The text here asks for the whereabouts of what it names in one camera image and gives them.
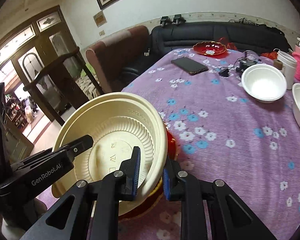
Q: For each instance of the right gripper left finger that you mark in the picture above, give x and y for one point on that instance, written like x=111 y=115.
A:
x=120 y=185

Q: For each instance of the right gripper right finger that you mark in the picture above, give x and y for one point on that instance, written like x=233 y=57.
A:
x=181 y=186

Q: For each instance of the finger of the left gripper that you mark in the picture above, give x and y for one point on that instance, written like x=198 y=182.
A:
x=80 y=145

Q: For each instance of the cream plastic bowl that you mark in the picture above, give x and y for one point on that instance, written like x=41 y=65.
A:
x=117 y=122

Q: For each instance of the dark wooden chair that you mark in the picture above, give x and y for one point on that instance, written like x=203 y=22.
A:
x=62 y=79

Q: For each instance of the brown armchair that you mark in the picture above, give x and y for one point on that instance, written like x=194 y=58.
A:
x=118 y=59

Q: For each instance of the wooden glass door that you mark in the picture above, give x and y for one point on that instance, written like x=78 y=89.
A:
x=34 y=44

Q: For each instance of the black smartphone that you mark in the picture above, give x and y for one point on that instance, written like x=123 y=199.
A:
x=190 y=66

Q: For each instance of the black power adapter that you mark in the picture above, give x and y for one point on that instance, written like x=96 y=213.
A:
x=224 y=72

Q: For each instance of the small framed certificate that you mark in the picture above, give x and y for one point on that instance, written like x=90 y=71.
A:
x=99 y=19

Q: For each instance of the black leather sofa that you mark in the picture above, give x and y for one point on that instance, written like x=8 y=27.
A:
x=162 y=40

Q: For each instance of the small red plate far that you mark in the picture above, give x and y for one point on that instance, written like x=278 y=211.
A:
x=209 y=48

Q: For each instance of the red plastic bag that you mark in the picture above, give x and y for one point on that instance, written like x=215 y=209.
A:
x=227 y=43

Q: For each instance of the black gripper on sofa right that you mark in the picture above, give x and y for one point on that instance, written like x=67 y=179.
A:
x=178 y=19

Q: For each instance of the white plastic jar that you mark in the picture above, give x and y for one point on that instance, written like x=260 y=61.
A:
x=289 y=67

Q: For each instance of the black device with cable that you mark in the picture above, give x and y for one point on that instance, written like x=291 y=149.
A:
x=250 y=58

